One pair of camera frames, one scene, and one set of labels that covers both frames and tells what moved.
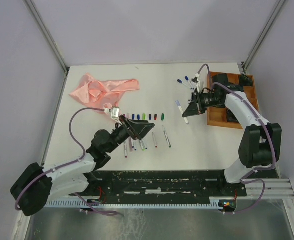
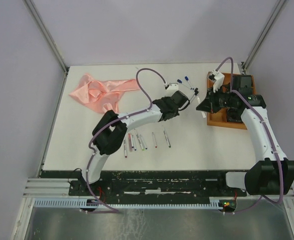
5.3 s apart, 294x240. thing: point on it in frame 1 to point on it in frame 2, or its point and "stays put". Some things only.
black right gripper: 192,109 to 209,103
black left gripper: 131,131 to 165,98
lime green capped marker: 142,148 stays put
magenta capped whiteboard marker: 125,150 stays put
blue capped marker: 144,145 stays put
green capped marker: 166,136 stays put
